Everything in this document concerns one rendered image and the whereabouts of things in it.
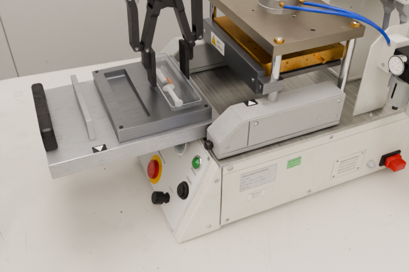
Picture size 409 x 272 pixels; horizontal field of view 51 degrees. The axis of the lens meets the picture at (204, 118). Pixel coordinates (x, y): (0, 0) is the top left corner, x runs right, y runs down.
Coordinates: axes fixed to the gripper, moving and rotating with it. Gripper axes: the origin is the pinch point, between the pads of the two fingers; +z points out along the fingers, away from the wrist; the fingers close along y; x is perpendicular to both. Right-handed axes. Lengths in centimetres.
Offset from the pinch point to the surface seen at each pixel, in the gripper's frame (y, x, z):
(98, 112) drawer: 13.5, 0.6, 6.5
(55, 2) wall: 8, -141, 40
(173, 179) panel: 2.5, 7.4, 21.1
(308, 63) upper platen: -22.8, 10.4, -0.8
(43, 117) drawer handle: 22.5, 3.8, 2.6
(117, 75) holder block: 7.7, -8.3, 5.1
